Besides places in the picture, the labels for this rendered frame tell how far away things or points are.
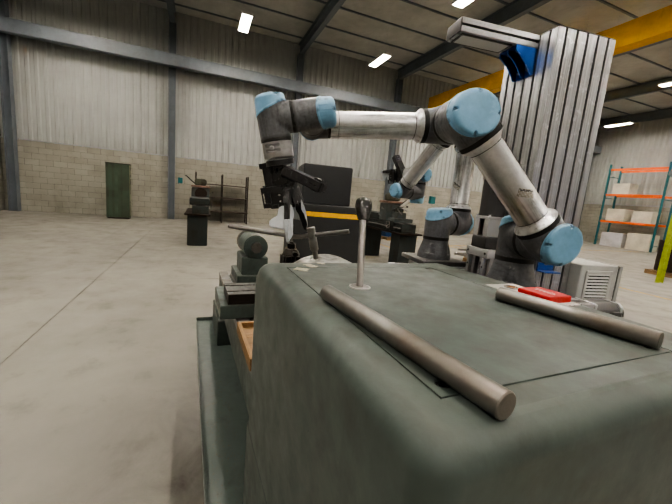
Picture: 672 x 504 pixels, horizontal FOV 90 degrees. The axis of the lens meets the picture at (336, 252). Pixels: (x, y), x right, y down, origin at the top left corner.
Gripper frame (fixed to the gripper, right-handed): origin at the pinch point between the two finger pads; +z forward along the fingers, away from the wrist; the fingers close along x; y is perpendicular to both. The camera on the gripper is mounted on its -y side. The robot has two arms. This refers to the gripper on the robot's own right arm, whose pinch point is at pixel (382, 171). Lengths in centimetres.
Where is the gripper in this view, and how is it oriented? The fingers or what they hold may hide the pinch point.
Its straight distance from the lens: 211.7
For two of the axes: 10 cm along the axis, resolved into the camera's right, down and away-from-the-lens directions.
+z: -5.7, -1.8, 8.0
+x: 8.2, -1.6, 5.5
